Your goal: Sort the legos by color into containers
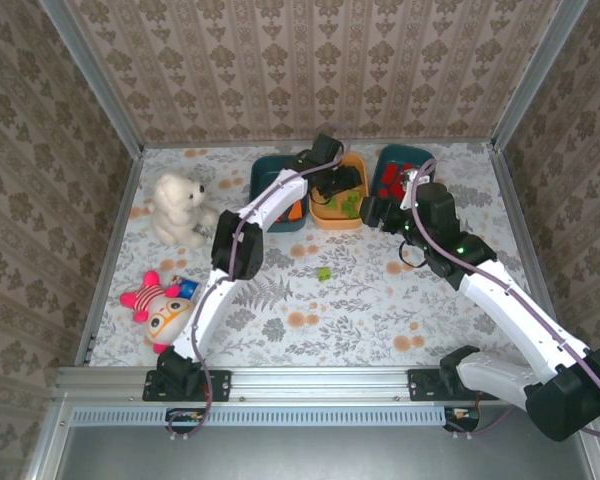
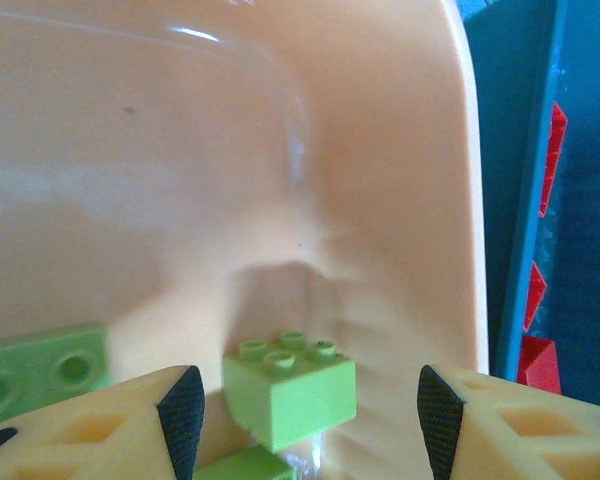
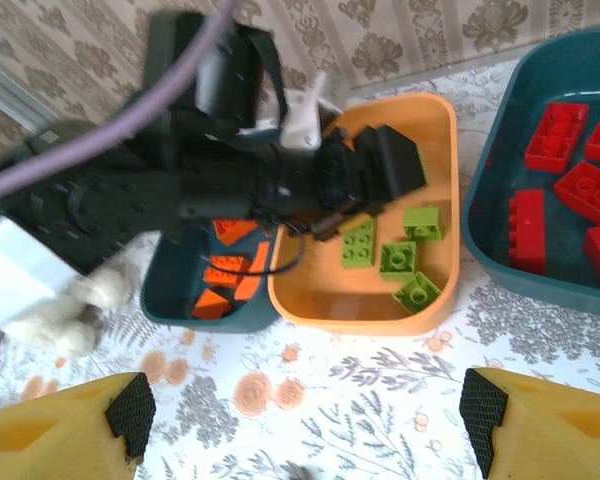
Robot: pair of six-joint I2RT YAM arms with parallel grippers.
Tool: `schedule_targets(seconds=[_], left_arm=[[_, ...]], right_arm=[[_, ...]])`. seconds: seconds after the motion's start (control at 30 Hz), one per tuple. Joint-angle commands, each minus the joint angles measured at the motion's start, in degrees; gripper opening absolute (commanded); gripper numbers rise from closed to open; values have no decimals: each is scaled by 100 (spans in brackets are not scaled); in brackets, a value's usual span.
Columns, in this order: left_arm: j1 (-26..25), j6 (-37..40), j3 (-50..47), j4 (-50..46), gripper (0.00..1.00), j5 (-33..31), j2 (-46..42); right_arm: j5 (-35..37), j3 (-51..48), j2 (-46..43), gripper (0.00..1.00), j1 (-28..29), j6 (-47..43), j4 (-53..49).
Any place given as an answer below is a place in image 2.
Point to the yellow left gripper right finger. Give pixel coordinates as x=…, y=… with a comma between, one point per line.
x=530, y=435

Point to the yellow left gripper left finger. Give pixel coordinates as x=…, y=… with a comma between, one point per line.
x=90, y=435

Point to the green lego brick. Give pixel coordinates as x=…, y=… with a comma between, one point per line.
x=35, y=370
x=290, y=395
x=245, y=465

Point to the teal plastic container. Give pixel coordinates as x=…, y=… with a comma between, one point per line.
x=510, y=150

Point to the orange plastic container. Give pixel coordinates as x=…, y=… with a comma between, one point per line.
x=180, y=150

